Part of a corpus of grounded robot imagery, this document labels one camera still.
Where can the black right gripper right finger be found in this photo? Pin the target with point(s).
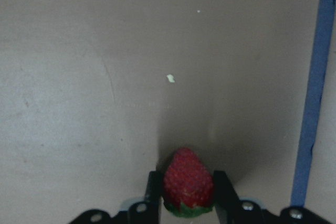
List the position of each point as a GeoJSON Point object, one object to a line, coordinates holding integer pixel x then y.
{"type": "Point", "coordinates": [231, 209]}

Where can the red strawberry green top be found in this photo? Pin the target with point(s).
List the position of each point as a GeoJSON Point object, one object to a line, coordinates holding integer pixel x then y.
{"type": "Point", "coordinates": [188, 187]}

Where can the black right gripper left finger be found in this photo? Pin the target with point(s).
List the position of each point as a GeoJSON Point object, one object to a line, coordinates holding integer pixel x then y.
{"type": "Point", "coordinates": [145, 209]}

